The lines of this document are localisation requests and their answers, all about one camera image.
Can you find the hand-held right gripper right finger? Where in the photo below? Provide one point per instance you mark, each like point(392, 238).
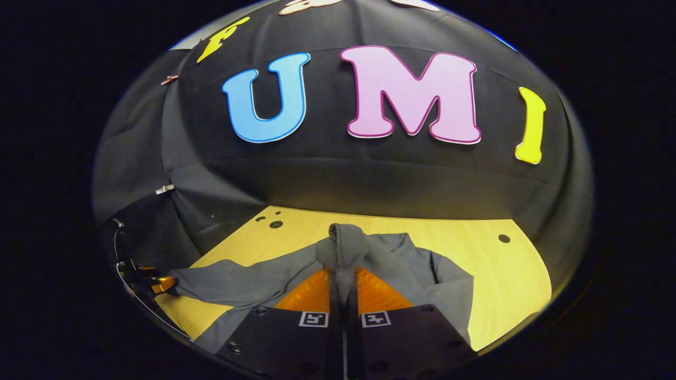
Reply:
point(353, 338)

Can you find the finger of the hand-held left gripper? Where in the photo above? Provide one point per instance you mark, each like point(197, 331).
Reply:
point(162, 284)

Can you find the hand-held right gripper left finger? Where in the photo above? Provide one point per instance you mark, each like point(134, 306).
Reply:
point(336, 338)

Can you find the grey shirt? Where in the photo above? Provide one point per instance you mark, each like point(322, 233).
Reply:
point(401, 258)

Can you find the white clip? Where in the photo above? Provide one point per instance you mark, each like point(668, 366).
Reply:
point(165, 189)

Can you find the black backdrop cloth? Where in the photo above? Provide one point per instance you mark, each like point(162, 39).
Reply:
point(343, 174)

